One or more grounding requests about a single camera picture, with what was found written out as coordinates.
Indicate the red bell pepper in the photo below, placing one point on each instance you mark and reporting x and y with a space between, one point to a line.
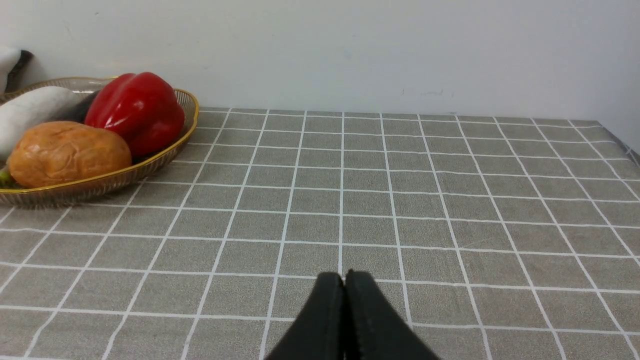
142 108

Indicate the white radish with leaves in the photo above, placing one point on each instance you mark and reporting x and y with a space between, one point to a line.
32 108

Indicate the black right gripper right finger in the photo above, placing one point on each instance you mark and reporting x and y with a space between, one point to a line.
375 331

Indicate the brown potato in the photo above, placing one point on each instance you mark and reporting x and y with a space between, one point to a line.
59 152

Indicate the white cloth tote bag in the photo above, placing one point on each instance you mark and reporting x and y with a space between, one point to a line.
13 62

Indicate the grey checkered tablecloth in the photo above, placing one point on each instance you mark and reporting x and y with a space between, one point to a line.
497 238

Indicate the gold rimmed wicker basket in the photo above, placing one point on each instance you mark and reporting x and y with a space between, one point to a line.
72 193

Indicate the dark purple eggplant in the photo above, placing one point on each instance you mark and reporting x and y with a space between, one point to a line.
78 113

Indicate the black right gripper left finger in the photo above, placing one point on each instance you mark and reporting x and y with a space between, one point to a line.
316 332

